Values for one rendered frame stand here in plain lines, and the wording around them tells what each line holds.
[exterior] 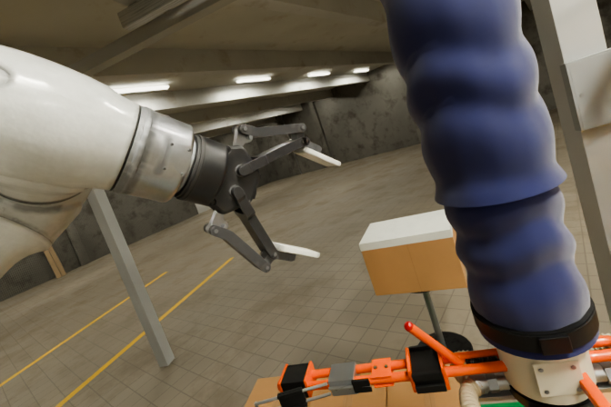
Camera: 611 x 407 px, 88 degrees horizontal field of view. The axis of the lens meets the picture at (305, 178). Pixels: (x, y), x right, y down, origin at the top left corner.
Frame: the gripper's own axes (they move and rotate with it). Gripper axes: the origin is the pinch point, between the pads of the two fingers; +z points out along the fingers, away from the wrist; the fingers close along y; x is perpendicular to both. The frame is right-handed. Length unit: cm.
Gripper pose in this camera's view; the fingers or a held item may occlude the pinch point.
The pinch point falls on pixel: (318, 206)
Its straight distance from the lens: 46.9
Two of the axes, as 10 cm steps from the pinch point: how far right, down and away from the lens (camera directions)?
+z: 7.6, 2.8, 5.8
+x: -6.0, -0.3, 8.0
